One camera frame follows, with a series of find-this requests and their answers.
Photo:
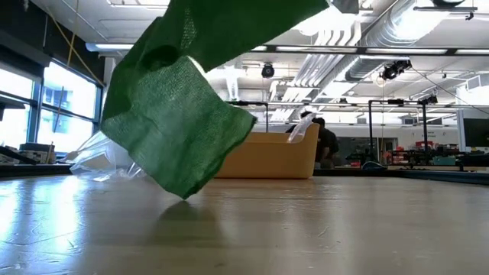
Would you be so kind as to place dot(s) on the yellow plastic bin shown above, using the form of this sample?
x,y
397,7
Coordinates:
x,y
267,160

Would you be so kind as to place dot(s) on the long ceiling light fixture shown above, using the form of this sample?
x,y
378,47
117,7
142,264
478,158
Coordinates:
x,y
401,50

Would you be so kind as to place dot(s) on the black computer monitor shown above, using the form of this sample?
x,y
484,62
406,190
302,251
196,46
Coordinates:
x,y
475,131

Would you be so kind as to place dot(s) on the black camera gantry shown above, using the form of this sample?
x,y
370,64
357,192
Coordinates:
x,y
252,103
370,130

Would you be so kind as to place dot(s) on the person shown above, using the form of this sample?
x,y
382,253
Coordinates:
x,y
328,145

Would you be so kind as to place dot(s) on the clear plastic zip bag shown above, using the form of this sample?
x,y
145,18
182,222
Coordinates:
x,y
95,160
302,128

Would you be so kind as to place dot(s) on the black ceiling spotlight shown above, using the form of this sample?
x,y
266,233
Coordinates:
x,y
268,71

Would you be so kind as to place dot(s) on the black ceiling camera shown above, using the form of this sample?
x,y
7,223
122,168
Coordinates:
x,y
395,69

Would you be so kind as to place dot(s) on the large window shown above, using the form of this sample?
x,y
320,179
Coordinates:
x,y
68,126

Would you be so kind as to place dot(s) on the green elastic bandage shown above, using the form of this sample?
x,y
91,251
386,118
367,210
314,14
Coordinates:
x,y
172,133

